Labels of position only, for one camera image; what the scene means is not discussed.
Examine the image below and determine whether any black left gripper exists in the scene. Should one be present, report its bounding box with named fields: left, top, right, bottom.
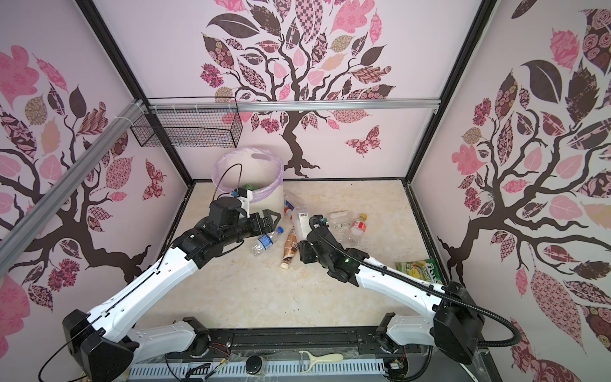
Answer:
left=222, top=209, right=282, bottom=246

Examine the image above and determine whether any clear white label bottle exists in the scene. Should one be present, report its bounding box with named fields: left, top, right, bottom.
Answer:
left=291, top=206, right=311, bottom=242

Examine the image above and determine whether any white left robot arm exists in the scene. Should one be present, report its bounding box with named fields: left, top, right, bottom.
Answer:
left=62, top=197, right=282, bottom=381

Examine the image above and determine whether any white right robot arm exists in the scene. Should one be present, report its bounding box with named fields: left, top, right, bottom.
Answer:
left=303, top=226, right=485, bottom=364

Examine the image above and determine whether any cream waste bin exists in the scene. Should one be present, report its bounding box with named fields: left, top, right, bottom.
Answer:
left=250, top=186, right=285, bottom=213

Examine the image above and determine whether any purple bin liner bag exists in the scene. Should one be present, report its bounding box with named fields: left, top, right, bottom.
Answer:
left=212, top=147, right=284, bottom=202

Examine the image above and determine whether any brown coffee bottle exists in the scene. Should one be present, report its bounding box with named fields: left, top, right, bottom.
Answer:
left=280, top=239, right=298, bottom=270

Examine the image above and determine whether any blue label water bottle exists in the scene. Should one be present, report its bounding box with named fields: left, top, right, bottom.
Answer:
left=251, top=227, right=284, bottom=256

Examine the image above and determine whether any red cap white bottle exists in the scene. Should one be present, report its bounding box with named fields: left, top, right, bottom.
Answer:
left=284, top=202, right=294, bottom=221

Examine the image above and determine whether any blue cap clear bottle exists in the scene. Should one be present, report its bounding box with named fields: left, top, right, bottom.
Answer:
left=284, top=191, right=304, bottom=209

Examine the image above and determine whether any crumpled clear bottle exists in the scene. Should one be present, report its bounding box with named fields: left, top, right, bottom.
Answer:
left=334, top=228, right=350, bottom=241

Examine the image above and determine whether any clear green label bottle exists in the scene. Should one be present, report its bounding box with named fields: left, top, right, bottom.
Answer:
left=326, top=210, right=353, bottom=229

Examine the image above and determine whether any yellow cap red label bottle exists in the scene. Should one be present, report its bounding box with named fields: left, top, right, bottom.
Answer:
left=348, top=213, right=369, bottom=244

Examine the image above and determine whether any cream vegetable peeler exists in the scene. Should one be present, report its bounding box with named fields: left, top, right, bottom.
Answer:
left=298, top=350, right=345, bottom=374

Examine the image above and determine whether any green yellow snack bag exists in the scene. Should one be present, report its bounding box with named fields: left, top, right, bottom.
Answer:
left=395, top=259, right=443, bottom=284

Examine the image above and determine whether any black round knob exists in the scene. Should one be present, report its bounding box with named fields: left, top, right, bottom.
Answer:
left=245, top=355, right=264, bottom=376

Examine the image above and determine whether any black corrugated cable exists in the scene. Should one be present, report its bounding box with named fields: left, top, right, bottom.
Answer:
left=307, top=214, right=522, bottom=348

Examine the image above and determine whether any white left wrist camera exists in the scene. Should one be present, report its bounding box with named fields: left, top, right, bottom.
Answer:
left=232, top=187, right=254, bottom=217

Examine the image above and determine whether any thin black left cable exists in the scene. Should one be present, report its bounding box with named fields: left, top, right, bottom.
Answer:
left=212, top=163, right=244, bottom=202

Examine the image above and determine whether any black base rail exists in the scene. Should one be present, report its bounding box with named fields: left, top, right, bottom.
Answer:
left=167, top=326, right=419, bottom=361

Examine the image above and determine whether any black wire basket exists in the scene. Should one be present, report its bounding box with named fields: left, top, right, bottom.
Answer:
left=130, top=95, right=243, bottom=149

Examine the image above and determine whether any white vented cable duct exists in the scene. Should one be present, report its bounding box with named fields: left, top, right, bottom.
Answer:
left=126, top=357, right=388, bottom=380

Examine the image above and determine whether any aluminium frame bar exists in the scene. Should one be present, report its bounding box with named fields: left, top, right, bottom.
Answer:
left=1, top=100, right=145, bottom=275

